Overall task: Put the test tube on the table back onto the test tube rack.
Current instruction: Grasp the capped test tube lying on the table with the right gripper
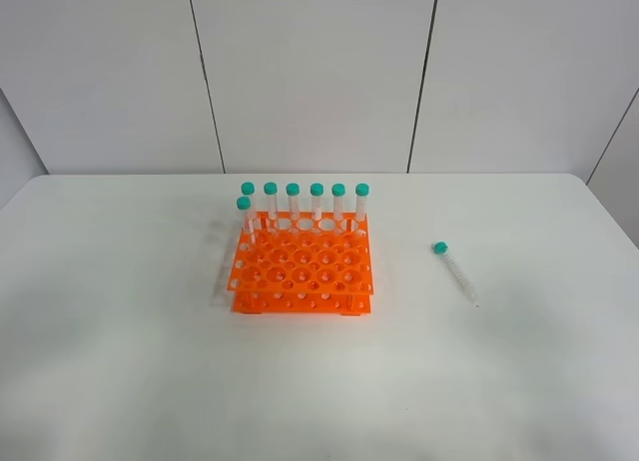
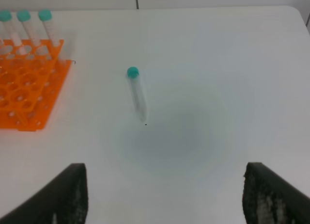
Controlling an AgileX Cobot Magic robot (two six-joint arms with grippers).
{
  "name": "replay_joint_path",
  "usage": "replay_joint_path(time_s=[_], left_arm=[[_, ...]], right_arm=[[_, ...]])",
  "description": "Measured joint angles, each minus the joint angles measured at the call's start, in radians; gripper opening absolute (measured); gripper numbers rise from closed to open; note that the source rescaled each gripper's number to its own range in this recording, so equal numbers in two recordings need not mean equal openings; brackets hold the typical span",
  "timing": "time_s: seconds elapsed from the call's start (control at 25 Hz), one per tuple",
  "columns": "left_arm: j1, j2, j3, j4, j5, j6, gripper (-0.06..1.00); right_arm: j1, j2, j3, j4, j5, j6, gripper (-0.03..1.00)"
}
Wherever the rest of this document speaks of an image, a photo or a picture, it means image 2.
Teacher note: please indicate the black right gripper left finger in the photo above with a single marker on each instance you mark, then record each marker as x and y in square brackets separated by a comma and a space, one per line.
[64, 200]

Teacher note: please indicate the racked test tube rightmost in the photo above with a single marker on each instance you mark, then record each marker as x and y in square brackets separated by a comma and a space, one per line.
[45, 16]

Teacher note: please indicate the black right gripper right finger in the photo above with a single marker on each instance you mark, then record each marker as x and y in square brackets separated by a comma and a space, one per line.
[269, 199]

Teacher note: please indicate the orange test tube rack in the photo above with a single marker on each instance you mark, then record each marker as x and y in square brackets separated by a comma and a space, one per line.
[30, 85]

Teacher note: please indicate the teal capped clear test tube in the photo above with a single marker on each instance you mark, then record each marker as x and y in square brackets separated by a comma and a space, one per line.
[138, 93]

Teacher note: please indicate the racked test tube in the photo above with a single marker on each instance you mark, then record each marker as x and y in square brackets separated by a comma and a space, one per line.
[25, 18]
[7, 20]
[45, 16]

